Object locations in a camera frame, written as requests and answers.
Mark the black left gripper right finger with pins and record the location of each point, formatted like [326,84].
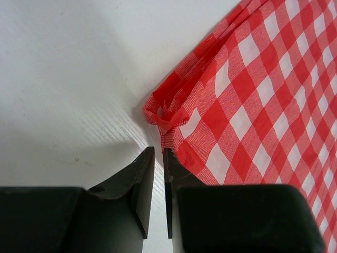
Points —
[175,176]

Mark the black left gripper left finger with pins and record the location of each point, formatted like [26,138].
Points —
[135,184]

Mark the red white checkered cloth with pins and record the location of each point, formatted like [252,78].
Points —
[255,102]

